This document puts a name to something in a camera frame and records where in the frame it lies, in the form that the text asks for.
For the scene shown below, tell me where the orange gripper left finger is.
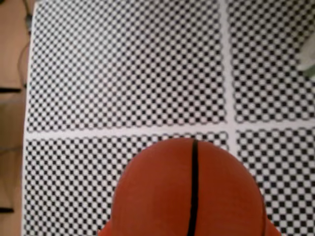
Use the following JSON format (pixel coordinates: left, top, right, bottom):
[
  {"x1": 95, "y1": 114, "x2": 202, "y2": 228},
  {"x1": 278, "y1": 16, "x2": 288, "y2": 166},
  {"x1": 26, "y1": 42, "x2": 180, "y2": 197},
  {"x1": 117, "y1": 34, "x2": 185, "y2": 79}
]
[{"x1": 97, "y1": 219, "x2": 114, "y2": 236}]

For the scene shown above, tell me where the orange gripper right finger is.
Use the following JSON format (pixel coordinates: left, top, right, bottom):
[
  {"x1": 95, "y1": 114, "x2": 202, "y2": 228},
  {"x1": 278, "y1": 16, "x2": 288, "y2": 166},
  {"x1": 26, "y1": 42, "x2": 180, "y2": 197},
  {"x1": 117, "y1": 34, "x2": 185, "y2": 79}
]
[{"x1": 264, "y1": 216, "x2": 283, "y2": 236}]

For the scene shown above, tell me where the white paper cup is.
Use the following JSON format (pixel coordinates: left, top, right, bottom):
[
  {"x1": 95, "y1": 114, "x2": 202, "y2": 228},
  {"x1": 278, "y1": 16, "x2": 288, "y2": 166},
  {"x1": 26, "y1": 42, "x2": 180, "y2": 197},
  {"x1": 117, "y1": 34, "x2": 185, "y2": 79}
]
[{"x1": 296, "y1": 30, "x2": 315, "y2": 81}]

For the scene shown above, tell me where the small orange basketball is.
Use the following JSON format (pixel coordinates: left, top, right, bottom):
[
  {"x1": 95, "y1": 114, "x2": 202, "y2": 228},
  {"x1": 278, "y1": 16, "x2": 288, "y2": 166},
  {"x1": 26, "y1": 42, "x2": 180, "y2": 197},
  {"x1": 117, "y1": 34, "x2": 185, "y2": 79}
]
[{"x1": 110, "y1": 137, "x2": 268, "y2": 236}]

